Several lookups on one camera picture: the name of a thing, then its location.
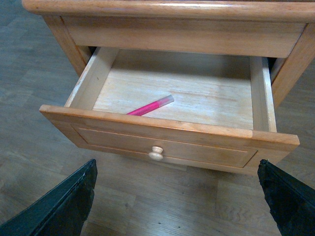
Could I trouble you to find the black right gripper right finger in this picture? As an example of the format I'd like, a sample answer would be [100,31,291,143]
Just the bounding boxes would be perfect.
[257,159,315,236]

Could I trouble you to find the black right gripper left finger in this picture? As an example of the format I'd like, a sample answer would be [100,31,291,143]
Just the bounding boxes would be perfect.
[0,159,97,236]

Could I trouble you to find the drawer wooden knob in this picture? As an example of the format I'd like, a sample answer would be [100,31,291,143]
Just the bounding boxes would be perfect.
[149,146,163,161]

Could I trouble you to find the pink marker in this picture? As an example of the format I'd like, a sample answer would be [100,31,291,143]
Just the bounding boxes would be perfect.
[127,95,174,116]

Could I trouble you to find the wooden nightstand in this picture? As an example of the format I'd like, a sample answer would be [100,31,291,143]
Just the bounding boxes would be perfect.
[22,0,315,107]

